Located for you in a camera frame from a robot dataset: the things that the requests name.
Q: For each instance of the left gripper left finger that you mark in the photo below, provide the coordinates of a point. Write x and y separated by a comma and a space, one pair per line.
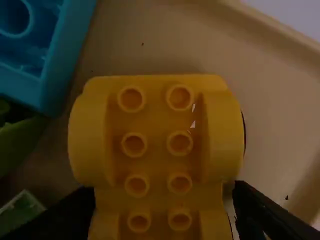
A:
72, 215

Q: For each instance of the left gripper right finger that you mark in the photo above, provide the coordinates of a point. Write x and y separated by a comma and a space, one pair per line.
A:
265, 220

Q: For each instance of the pale green toy brick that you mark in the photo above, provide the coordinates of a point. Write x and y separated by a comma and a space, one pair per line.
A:
22, 212

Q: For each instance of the blue toy brick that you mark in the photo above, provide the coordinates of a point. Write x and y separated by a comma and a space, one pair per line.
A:
50, 55

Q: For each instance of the tan tray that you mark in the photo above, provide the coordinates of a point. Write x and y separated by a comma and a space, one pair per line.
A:
180, 40

